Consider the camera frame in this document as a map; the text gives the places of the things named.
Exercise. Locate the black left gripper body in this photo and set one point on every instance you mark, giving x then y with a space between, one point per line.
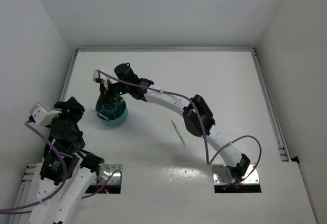
75 113

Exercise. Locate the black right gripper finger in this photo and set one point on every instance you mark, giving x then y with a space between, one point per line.
104 97
114 96

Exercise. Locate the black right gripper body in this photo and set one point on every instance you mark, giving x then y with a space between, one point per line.
120 88

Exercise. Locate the red pen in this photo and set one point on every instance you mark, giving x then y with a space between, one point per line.
100 115

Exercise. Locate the green pen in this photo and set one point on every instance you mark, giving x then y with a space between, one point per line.
178 133

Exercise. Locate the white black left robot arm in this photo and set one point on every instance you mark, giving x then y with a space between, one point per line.
66 171

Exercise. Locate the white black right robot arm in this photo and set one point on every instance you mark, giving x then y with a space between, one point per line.
198 118

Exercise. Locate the teal round divided organizer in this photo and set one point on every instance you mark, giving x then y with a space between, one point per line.
117 116

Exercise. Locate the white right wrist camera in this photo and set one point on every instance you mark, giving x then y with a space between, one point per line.
100 78

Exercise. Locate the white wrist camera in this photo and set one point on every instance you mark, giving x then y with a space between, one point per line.
42 115
100 78

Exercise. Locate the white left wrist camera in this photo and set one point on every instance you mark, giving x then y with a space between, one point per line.
42 115

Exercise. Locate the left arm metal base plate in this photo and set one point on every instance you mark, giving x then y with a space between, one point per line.
112 171

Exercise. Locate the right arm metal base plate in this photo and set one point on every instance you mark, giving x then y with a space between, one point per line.
222 175

